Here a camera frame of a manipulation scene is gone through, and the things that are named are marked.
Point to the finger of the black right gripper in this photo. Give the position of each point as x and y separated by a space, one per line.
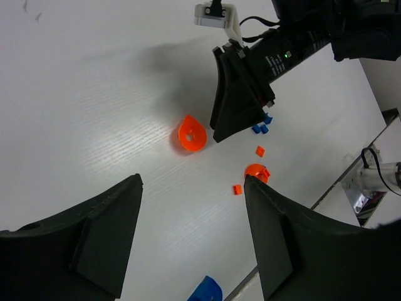
247 110
226 77

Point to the small orange lego stud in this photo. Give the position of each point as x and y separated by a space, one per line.
237 189

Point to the small blue lego tile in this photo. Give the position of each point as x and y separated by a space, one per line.
268 119

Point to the orange round lego piece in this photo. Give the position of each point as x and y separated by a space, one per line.
191 134
259 171

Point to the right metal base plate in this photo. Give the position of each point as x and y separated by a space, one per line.
367 181

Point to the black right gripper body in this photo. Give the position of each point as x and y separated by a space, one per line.
353 29

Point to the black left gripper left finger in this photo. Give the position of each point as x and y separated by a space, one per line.
81 253

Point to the small blue lego piece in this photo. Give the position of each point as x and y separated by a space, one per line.
256 129
264 129

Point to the blue rounded lego piece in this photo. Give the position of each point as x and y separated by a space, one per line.
207 290

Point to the small orange lego piece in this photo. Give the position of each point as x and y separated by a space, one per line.
260 151

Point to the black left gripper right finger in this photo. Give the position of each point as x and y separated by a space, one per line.
303 255

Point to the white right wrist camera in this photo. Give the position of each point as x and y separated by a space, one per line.
216 14

